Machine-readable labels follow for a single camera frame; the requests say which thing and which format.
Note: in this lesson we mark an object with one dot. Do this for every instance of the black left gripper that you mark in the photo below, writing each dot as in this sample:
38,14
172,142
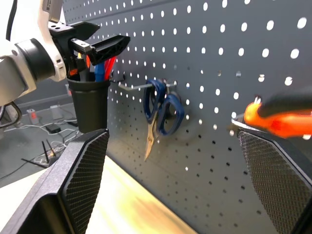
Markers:
64,36

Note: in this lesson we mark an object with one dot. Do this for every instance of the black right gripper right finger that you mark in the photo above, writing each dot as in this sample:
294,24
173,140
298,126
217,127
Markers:
278,175

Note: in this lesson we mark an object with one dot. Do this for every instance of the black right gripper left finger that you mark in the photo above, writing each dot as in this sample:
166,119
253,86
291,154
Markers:
80,175

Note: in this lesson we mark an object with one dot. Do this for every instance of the dark perforated back panel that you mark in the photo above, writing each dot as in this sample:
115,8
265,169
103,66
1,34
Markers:
219,158

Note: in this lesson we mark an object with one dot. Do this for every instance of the black pen cup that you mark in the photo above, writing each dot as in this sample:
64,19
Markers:
90,107

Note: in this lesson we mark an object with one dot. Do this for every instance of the black router with antennas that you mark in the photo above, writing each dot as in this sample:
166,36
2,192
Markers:
46,152

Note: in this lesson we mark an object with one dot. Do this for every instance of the black power adapter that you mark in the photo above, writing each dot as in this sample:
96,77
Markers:
53,128

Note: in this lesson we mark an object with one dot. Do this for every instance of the grey box with red label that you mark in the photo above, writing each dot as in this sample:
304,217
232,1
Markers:
32,115

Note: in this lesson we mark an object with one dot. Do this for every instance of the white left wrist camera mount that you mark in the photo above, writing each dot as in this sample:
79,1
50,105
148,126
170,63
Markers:
47,31

